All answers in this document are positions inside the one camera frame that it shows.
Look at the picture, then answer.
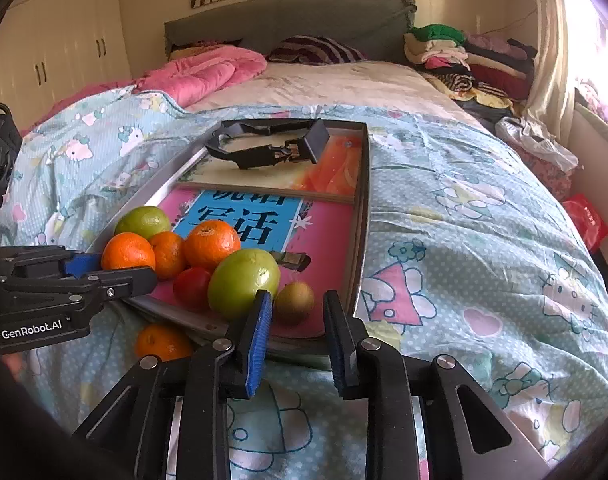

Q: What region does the floral pink cloth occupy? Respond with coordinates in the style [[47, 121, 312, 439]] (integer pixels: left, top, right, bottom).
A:
[[521, 152, 574, 201]]

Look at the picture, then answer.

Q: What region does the cartoon cat printed blanket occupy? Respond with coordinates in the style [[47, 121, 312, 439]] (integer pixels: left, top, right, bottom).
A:
[[0, 87, 608, 480]]

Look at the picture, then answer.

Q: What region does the cream wardrobe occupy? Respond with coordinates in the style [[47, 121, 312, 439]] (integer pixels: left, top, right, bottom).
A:
[[0, 0, 132, 136]]

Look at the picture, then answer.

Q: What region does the dark shallow tray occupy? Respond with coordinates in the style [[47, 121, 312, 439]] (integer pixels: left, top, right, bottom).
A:
[[84, 117, 372, 368]]

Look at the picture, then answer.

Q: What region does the pink book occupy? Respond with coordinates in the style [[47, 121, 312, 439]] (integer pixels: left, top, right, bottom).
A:
[[154, 187, 357, 341]]

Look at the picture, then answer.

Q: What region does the black plastic clamp part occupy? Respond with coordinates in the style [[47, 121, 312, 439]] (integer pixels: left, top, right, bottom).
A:
[[205, 119, 331, 170]]

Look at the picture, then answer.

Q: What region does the brown kiwi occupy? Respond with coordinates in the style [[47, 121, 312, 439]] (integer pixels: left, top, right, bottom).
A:
[[274, 281, 315, 325]]

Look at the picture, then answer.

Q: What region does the cream curtain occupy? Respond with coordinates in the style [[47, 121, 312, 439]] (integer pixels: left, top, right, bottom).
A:
[[526, 0, 577, 131]]

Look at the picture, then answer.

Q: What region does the white plastic bag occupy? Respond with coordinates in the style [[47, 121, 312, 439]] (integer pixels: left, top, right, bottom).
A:
[[494, 117, 579, 173]]

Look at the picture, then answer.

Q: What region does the beige bed sheet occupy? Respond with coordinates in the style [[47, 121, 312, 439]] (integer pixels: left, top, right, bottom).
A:
[[186, 60, 489, 126]]

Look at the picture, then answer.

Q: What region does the orange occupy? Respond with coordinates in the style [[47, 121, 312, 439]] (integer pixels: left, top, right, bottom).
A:
[[150, 231, 189, 280], [135, 323, 195, 363], [184, 220, 241, 272], [101, 232, 156, 272]]

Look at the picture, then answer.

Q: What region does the small green fruit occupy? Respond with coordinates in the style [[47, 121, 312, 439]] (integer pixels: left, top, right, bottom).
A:
[[115, 206, 172, 241]]

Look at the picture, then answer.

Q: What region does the large green fruit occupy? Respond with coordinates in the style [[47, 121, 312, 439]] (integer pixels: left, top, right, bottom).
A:
[[207, 248, 281, 322]]

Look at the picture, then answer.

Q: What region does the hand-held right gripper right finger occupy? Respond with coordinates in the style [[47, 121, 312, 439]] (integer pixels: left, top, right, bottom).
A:
[[324, 290, 549, 480]]

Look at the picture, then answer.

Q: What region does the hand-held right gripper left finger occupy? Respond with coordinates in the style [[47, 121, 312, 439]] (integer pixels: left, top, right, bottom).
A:
[[74, 290, 273, 480]]

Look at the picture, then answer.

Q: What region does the red bag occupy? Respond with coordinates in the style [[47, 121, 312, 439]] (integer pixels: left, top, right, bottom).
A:
[[564, 192, 608, 253]]

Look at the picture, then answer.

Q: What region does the grey-green headboard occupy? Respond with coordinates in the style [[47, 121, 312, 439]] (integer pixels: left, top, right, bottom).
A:
[[164, 0, 417, 61]]

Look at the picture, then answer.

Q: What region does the red tomato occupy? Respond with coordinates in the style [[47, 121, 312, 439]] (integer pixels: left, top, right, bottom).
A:
[[173, 266, 213, 311]]

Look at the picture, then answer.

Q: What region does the pile of folded clothes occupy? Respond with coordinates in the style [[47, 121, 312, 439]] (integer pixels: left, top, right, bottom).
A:
[[404, 23, 539, 121]]

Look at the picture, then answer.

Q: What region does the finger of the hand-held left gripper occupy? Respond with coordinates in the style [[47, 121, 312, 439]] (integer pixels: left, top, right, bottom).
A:
[[4, 266, 159, 307], [0, 245, 103, 281]]

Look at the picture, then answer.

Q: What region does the pink quilt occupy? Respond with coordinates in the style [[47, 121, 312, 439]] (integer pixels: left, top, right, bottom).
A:
[[34, 45, 269, 126]]

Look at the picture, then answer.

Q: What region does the striped pillow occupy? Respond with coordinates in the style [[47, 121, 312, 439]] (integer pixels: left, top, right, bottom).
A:
[[266, 35, 369, 66]]

